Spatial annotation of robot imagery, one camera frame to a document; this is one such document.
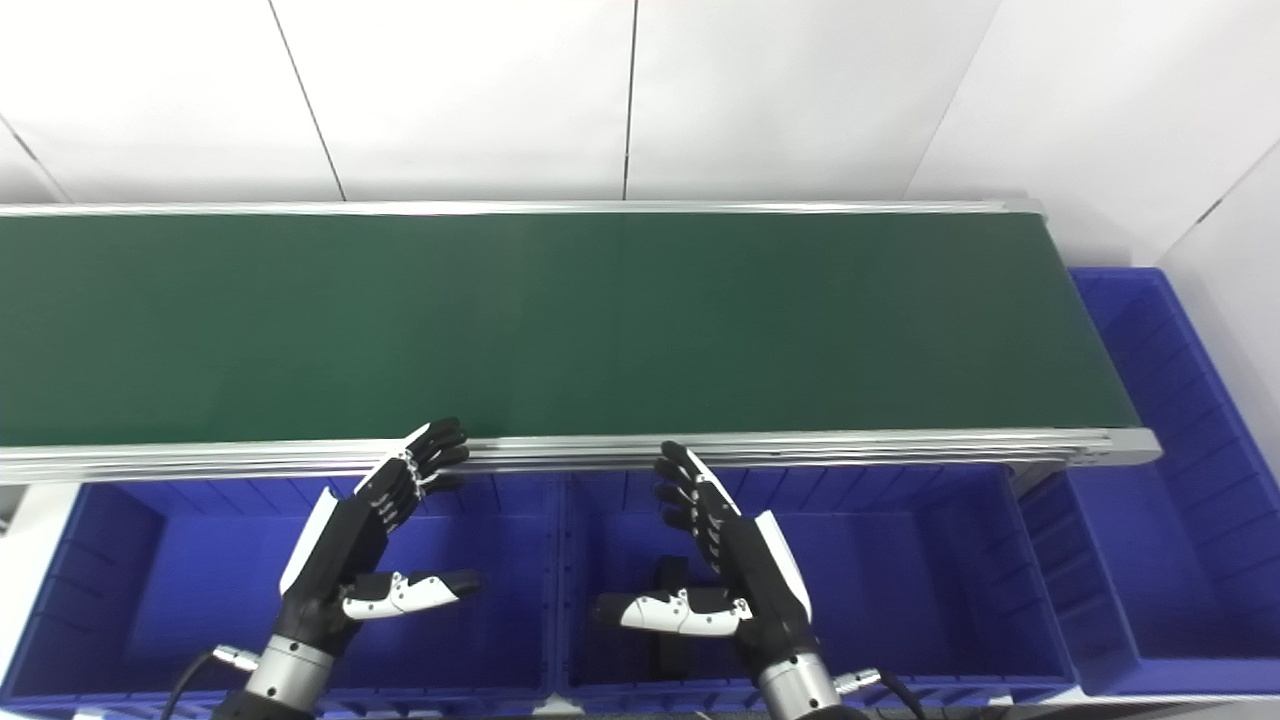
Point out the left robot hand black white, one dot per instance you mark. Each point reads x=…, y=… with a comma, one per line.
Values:
x=335, y=550

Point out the green conveyor belt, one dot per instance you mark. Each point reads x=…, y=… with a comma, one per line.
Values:
x=600, y=320
x=800, y=450

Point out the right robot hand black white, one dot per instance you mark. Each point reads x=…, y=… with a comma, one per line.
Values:
x=765, y=590

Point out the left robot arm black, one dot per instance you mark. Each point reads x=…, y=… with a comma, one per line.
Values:
x=280, y=680

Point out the black cylinder block part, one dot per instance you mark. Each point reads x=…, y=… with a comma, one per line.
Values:
x=672, y=578

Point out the aluminium conveyor support leg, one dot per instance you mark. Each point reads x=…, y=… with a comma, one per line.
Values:
x=1040, y=475

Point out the blue plastic bin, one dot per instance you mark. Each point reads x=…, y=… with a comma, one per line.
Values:
x=1150, y=540
x=180, y=580
x=900, y=570

